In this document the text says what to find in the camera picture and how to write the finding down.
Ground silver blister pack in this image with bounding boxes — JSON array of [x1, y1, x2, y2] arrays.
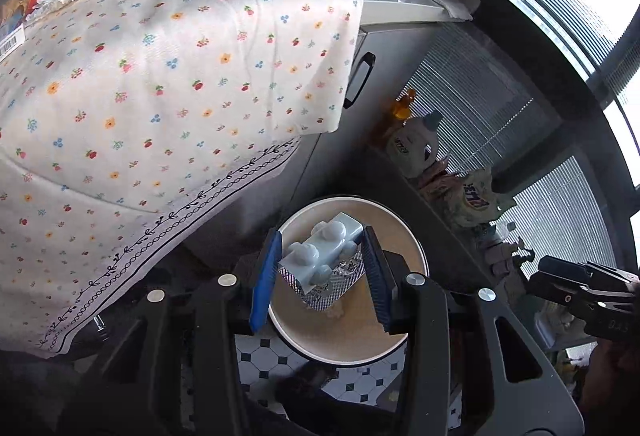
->
[[277, 253, 368, 312]]

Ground white round waste bin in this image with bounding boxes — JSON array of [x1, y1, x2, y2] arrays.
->
[[267, 196, 429, 368]]

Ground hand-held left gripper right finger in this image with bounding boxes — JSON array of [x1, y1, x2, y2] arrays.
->
[[362, 226, 586, 436]]

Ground white dish towel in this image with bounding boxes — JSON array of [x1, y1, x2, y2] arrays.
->
[[410, 0, 473, 22]]

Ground packet with barcode label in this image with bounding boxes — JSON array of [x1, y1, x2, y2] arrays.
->
[[0, 26, 27, 63]]

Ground white detergent bottle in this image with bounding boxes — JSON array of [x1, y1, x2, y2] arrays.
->
[[387, 111, 443, 177]]

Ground grey sink cabinet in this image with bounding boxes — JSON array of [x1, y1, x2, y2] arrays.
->
[[290, 0, 451, 217]]

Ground person's foot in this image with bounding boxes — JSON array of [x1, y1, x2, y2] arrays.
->
[[272, 363, 381, 436]]

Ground small dark pump bottle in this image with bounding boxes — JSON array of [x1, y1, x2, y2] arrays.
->
[[507, 238, 537, 278]]

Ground floral white tablecloth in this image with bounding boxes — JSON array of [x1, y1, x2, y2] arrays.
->
[[0, 0, 363, 359]]

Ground black cabinet door handle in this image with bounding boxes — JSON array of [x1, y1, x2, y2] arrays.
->
[[344, 52, 377, 109]]

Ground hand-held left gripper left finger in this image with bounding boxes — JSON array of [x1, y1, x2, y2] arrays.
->
[[97, 228, 285, 436]]

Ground person's right forearm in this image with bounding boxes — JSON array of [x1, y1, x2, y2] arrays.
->
[[582, 341, 640, 436]]

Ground small white bottle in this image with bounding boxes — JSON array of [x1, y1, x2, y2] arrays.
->
[[480, 226, 516, 262]]

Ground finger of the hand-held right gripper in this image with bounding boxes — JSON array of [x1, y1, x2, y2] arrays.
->
[[527, 275, 588, 307], [537, 257, 588, 274]]

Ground orange bottle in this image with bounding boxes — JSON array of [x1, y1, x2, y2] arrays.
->
[[392, 88, 418, 122]]

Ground green white detergent bag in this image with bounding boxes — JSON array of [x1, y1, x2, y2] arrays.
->
[[450, 168, 516, 227]]

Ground brown paper packets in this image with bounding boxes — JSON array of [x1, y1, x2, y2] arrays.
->
[[420, 161, 463, 202]]

